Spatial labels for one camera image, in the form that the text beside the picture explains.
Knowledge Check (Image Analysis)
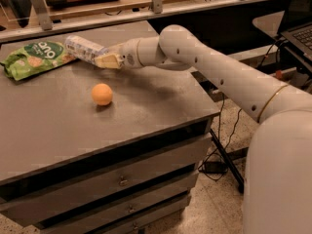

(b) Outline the black power adapter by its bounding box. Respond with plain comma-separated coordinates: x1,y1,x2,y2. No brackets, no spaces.
203,162,227,174

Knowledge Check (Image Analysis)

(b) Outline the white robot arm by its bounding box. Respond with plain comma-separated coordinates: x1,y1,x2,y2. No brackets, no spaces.
96,25,312,234

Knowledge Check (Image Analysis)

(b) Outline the green rice chip bag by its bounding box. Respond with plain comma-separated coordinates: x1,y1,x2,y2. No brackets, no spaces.
1,41,75,81

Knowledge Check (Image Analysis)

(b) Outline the black laptop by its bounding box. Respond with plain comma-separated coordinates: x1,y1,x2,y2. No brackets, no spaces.
278,0,312,61

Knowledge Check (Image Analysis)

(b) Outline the metal railing frame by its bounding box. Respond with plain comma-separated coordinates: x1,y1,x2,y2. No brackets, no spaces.
0,0,268,43

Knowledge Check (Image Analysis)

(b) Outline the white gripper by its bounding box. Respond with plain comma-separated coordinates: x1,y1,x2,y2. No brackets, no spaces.
95,38,140,69

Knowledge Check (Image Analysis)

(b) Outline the grey drawer cabinet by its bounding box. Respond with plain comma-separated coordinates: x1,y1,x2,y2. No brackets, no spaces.
0,20,221,234

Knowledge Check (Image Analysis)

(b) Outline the clear blue plastic bottle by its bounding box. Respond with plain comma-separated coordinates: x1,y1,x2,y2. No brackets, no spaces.
64,35,108,64

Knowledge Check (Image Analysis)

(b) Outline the black cable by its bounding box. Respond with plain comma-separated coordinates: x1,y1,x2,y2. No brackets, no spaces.
198,93,243,182

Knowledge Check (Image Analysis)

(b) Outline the orange ball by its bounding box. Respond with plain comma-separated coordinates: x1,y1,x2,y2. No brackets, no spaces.
92,84,113,105

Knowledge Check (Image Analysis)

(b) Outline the black metal table frame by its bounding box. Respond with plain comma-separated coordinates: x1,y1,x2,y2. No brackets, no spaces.
210,130,248,194

